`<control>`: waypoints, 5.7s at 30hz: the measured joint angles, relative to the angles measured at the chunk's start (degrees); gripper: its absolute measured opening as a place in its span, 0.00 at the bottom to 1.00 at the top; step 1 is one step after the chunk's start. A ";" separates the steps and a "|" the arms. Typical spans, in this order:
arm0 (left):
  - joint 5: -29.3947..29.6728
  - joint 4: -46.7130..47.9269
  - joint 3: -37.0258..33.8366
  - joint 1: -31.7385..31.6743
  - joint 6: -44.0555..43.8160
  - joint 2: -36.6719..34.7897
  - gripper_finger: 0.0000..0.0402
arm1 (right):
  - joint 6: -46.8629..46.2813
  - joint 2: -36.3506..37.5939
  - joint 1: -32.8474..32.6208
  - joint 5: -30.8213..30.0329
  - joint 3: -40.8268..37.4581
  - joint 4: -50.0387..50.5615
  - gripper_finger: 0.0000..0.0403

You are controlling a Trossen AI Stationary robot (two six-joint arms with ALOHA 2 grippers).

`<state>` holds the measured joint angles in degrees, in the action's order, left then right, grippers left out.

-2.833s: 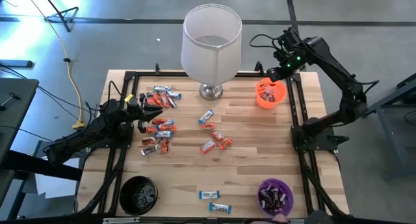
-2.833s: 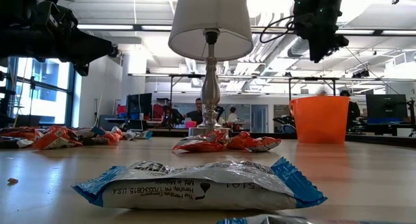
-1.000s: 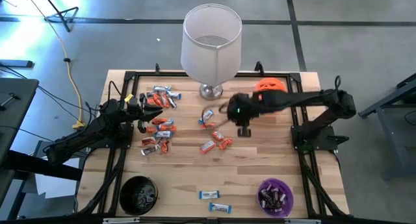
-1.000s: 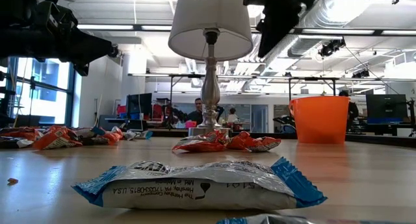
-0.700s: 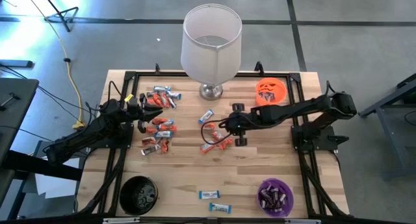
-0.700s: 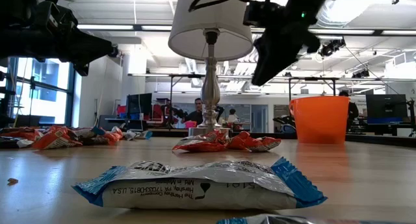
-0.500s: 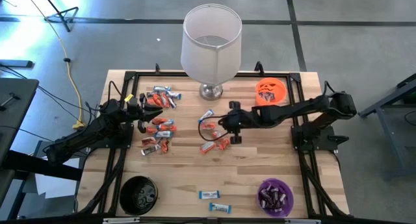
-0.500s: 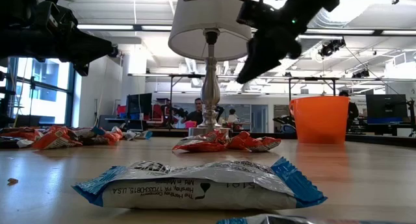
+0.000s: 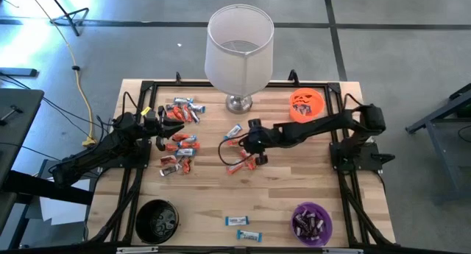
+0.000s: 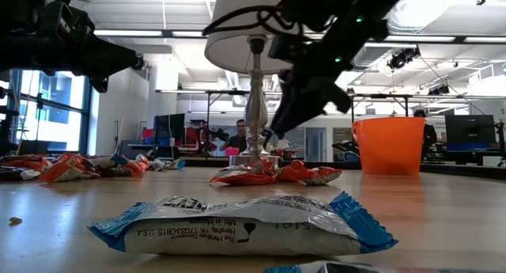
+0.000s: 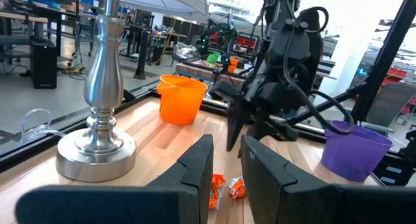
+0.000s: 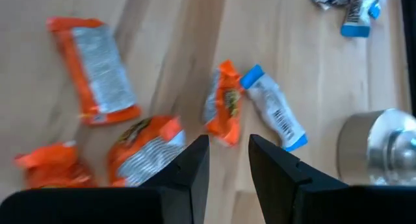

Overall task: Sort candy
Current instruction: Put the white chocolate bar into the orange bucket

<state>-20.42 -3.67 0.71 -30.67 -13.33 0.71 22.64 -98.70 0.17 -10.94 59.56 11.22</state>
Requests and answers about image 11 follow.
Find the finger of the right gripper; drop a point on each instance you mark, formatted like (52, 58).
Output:
(237, 123)
(276, 131)

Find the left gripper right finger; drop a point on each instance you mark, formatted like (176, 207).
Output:
(325, 206)

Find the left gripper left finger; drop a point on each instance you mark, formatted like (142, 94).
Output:
(130, 206)

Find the orange candy wrapper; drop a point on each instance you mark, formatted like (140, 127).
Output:
(238, 188)
(217, 188)

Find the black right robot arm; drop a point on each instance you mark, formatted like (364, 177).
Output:
(279, 3)

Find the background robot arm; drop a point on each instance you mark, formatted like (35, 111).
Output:
(224, 32)

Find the small orange bucket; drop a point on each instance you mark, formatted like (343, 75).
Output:
(233, 65)

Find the purple plastic bucket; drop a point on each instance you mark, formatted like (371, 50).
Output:
(354, 156)

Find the orange plastic pumpkin bucket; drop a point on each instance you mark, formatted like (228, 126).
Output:
(182, 104)

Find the background wooden table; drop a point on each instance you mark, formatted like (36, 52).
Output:
(195, 71)

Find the green object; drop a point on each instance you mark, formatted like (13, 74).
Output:
(213, 57)

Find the black table clamp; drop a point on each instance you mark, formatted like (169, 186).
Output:
(129, 95)

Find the grey office chair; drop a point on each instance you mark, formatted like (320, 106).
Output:
(393, 104)

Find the black desk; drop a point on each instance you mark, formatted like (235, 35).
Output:
(142, 55)

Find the silver table lamp white shade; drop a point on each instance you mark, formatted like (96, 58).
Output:
(104, 87)

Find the black computer tower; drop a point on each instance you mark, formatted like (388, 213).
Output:
(44, 65)

